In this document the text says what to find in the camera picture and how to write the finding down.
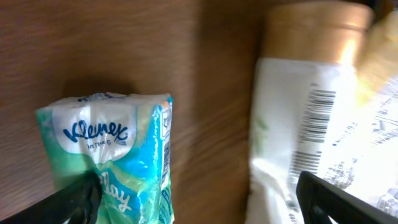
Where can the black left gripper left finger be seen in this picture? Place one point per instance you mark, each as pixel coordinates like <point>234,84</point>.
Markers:
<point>78,203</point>

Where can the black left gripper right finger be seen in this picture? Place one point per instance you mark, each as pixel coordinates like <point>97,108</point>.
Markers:
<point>321,202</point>

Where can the cream snack bag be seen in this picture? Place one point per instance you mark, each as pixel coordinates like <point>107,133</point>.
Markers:
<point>363,160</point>

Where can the green Kleenex tissue pack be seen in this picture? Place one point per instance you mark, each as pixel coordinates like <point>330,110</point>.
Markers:
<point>125,140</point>

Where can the white tube gold cap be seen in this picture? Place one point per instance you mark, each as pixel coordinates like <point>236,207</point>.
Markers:
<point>304,93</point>

